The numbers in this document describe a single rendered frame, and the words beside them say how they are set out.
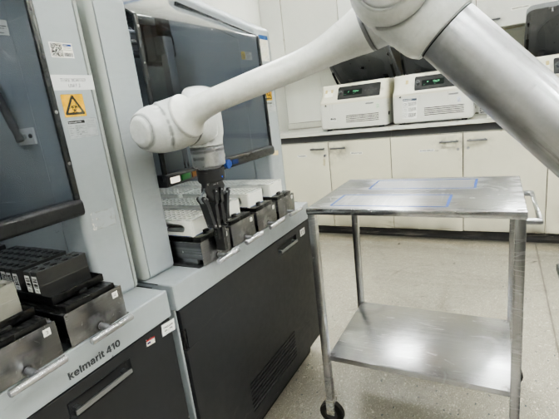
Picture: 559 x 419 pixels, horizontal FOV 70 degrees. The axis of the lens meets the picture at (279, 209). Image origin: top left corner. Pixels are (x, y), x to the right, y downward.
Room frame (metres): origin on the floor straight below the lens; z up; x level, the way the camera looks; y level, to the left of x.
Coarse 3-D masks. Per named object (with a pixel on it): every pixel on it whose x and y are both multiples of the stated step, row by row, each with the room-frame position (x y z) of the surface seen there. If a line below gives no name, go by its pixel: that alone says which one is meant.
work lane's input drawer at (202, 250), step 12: (228, 228) 1.16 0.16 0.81; (180, 240) 1.09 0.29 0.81; (192, 240) 1.07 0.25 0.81; (204, 240) 1.06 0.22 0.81; (228, 240) 1.15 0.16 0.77; (180, 252) 1.08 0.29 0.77; (192, 252) 1.06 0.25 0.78; (204, 252) 1.05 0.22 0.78; (216, 252) 1.10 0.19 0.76; (204, 264) 1.05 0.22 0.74
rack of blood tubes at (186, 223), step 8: (168, 216) 1.17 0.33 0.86; (176, 216) 1.15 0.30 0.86; (184, 216) 1.14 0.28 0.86; (192, 216) 1.12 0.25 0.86; (200, 216) 1.11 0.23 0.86; (168, 224) 1.25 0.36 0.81; (176, 224) 1.23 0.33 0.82; (184, 224) 1.09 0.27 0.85; (192, 224) 1.08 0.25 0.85; (200, 224) 1.11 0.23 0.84; (168, 232) 1.12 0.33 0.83; (176, 232) 1.11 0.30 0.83; (184, 232) 1.09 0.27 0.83; (192, 232) 1.08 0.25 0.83; (200, 232) 1.10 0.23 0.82
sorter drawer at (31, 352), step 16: (32, 320) 0.67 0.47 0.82; (48, 320) 0.69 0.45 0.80; (0, 336) 0.62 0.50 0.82; (16, 336) 0.63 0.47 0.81; (32, 336) 0.64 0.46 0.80; (48, 336) 0.67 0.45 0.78; (0, 352) 0.60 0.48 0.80; (16, 352) 0.62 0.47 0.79; (32, 352) 0.64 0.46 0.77; (48, 352) 0.66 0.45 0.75; (0, 368) 0.59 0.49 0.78; (16, 368) 0.61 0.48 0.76; (32, 368) 0.62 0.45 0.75; (48, 368) 0.61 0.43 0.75; (0, 384) 0.59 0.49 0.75
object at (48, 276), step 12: (48, 264) 0.79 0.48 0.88; (60, 264) 0.79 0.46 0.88; (72, 264) 0.81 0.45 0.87; (84, 264) 0.83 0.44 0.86; (36, 276) 0.75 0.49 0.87; (48, 276) 0.76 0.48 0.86; (60, 276) 0.78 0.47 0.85; (72, 276) 0.81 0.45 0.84; (84, 276) 0.83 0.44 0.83; (36, 288) 0.75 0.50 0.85; (48, 288) 0.76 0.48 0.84; (60, 288) 0.78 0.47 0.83
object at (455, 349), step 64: (384, 192) 1.32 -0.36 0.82; (448, 192) 1.22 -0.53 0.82; (512, 192) 1.13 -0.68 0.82; (320, 256) 1.23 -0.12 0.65; (512, 256) 1.31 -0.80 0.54; (320, 320) 1.22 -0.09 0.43; (384, 320) 1.42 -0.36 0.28; (448, 320) 1.37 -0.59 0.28; (512, 320) 0.95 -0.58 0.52; (448, 384) 1.05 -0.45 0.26; (512, 384) 0.95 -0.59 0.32
